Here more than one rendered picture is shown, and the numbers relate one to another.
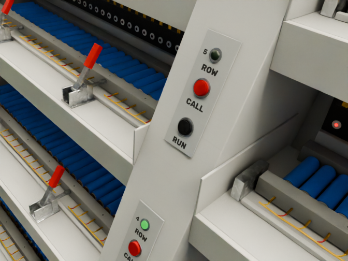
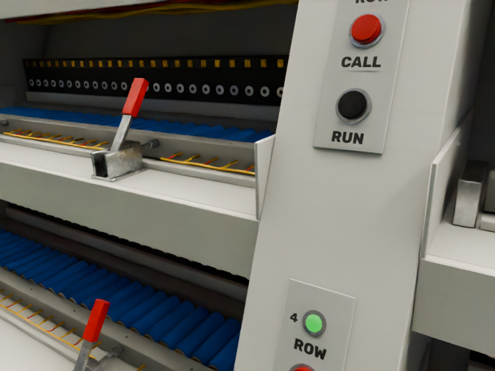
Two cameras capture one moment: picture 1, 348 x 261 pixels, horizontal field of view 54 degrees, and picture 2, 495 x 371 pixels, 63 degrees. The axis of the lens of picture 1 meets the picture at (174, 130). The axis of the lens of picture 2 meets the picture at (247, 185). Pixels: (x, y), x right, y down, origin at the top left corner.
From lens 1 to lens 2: 0.20 m
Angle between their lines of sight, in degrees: 18
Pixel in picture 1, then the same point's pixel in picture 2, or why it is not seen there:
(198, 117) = (374, 79)
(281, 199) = not seen: outside the picture
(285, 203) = not seen: outside the picture
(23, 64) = (15, 156)
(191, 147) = (376, 134)
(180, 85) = (321, 46)
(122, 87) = (188, 140)
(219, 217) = (468, 252)
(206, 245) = (462, 318)
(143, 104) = (231, 150)
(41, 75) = (48, 161)
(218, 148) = (434, 112)
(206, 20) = not seen: outside the picture
